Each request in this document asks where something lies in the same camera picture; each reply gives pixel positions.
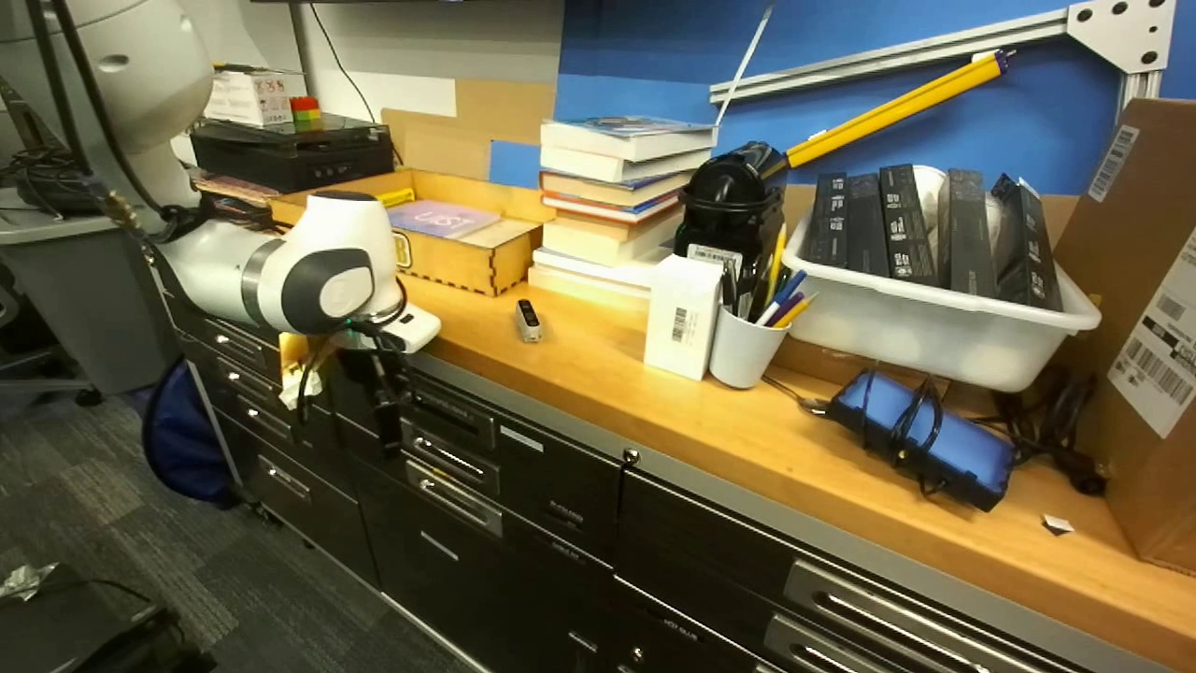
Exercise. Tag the white plastic bin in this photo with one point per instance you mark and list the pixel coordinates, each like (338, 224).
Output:
(928, 270)

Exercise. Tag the small black silver clip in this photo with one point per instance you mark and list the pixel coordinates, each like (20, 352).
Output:
(529, 323)

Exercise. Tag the wooden Autolab box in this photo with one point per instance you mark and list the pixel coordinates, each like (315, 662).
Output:
(487, 261)

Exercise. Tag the brown cardboard box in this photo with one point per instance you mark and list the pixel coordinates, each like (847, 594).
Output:
(1129, 246)

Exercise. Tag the blue power adapter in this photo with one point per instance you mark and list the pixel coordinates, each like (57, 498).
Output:
(913, 431)

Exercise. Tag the white pen cup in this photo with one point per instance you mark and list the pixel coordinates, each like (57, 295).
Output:
(742, 348)

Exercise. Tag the blue bag on floor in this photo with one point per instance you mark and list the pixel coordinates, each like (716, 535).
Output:
(179, 442)

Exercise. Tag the white rectangular box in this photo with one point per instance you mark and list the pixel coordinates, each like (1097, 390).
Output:
(680, 317)

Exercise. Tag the black box with stack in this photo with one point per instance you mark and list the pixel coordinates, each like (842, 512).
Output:
(294, 158)

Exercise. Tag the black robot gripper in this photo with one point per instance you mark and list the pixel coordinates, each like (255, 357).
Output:
(374, 393)

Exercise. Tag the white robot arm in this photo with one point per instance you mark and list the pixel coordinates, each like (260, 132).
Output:
(330, 276)

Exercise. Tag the grey metal drawer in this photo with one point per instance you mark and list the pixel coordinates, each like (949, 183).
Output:
(489, 466)

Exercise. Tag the aluminium rail with bracket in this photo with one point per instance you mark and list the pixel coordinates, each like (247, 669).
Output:
(1129, 34)

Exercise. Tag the stack of books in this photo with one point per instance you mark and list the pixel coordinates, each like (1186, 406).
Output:
(615, 199)

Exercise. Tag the black cabinet with drawers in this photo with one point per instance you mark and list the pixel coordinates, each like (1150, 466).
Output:
(704, 578)

